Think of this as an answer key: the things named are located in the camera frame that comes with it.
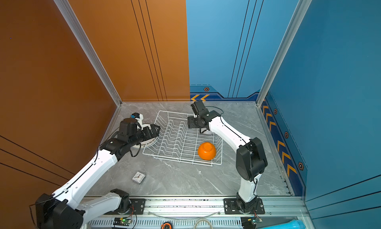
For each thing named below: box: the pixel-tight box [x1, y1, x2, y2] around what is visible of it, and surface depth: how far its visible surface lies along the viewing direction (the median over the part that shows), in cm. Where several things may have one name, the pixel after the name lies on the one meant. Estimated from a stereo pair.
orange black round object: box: [160, 222, 173, 229], surface depth 68 cm
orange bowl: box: [197, 141, 217, 161], surface depth 89 cm
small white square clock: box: [131, 171, 146, 184], surface depth 83 cm
